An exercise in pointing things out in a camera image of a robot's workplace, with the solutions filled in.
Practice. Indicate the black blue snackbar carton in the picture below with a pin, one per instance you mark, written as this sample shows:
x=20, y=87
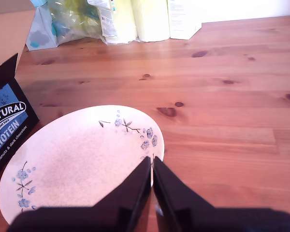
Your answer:
x=7, y=116

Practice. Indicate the white printed carton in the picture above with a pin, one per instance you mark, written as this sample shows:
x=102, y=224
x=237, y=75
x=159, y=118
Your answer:
x=181, y=21

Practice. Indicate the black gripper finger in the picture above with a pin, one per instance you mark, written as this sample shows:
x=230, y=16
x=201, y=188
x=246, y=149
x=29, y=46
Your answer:
x=130, y=193
x=174, y=193

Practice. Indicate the green clear plastic bag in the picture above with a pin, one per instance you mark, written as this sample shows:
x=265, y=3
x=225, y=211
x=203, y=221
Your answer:
x=75, y=19

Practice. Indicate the white plate blue flowers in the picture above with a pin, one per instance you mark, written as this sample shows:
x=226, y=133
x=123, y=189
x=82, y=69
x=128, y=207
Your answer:
x=75, y=157

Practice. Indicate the teal tissue box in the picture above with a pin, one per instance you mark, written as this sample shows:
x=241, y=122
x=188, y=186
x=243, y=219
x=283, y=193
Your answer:
x=39, y=33

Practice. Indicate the yellow paper roll pack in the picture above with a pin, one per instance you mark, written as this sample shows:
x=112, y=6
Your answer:
x=147, y=21

